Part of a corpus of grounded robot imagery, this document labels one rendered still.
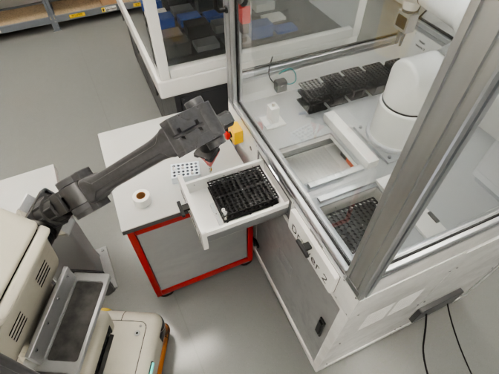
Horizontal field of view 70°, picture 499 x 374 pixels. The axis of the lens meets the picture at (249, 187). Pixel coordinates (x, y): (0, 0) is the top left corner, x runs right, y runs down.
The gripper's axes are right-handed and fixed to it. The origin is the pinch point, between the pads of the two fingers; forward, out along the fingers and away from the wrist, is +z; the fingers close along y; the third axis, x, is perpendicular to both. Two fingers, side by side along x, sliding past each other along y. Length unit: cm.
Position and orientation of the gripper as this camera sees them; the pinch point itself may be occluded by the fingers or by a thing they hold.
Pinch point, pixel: (210, 163)
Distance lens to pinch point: 134.3
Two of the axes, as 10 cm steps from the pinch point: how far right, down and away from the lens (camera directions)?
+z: 0.0, 5.8, 8.1
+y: 4.0, -7.4, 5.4
